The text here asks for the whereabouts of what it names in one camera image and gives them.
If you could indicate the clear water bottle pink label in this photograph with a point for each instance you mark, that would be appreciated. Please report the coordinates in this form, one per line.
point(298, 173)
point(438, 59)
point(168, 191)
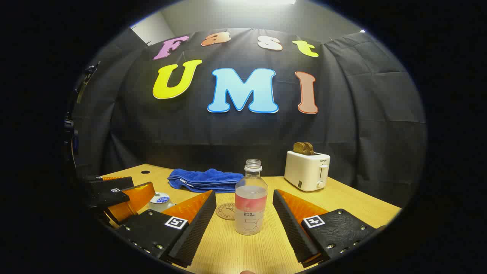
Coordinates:
point(251, 205)

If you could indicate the folded blue towel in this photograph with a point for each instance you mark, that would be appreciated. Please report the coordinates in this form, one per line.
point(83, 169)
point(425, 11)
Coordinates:
point(205, 180)

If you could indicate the white ceramic teacup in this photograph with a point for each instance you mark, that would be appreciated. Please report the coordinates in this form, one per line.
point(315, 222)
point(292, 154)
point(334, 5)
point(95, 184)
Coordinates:
point(161, 207)

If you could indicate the white teacup lid blue knob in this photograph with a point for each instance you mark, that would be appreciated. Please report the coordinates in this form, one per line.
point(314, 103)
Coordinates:
point(159, 198)

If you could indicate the ceiling light panel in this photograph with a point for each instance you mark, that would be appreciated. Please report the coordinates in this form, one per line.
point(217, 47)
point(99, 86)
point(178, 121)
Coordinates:
point(270, 1)

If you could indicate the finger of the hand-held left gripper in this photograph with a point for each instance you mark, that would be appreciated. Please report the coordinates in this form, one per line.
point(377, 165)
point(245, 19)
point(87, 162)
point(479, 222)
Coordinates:
point(102, 184)
point(110, 198)

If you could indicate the brown bread slice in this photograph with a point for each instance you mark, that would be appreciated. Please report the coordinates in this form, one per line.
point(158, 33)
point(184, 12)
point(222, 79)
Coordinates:
point(310, 149)
point(298, 148)

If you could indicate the round cork coaster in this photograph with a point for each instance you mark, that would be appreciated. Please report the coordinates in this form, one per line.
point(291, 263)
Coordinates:
point(224, 212)

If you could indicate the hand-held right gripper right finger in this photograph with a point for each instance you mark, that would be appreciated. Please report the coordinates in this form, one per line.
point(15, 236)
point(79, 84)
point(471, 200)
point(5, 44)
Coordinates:
point(293, 232)

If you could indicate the white toaster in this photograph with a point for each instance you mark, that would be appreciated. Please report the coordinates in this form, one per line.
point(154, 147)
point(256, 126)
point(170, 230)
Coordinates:
point(304, 171)

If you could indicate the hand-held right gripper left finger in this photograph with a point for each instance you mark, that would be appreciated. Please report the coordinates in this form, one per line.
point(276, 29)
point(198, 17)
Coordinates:
point(198, 232)

